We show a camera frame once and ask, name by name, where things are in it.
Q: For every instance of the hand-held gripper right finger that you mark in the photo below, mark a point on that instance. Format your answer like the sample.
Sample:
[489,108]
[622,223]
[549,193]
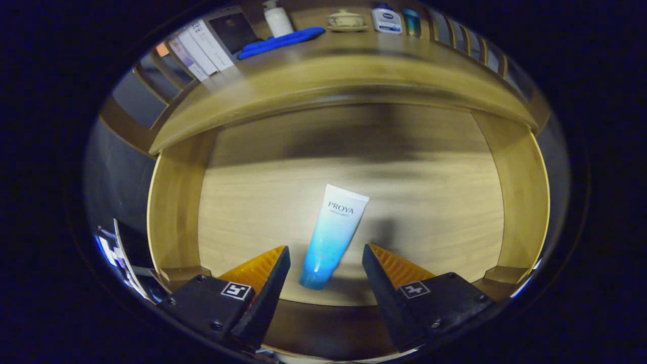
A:
[386,298]

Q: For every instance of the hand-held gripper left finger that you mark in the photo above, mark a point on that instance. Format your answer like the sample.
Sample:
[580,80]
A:
[270,298]

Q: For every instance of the blue and white tube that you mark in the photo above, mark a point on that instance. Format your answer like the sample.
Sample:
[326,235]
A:
[331,232]

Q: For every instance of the wooden countertop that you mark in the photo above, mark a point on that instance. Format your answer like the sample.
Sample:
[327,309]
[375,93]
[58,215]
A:
[354,71]

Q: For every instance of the white stand with devices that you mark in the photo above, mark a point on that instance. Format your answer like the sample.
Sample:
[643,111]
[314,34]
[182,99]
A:
[121,253]

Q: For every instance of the thin purple book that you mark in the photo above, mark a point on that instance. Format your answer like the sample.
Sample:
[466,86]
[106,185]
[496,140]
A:
[188,60]

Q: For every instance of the thin white book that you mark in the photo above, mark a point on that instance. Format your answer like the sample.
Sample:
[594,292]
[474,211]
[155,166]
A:
[199,53]

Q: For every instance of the blue folded cloth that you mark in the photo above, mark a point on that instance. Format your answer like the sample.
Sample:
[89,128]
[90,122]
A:
[278,43]

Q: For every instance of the teal slim bottle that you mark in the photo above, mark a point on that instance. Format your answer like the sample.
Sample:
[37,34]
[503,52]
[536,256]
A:
[411,23]

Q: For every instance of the white pump bottle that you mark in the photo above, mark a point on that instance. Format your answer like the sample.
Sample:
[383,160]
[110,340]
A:
[278,21]

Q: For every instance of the white lotion bottle blue cap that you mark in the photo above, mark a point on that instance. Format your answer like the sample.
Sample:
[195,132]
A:
[386,20]

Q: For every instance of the beige lidded teacup with saucer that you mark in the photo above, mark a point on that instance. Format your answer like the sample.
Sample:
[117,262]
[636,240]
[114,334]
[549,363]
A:
[346,21]

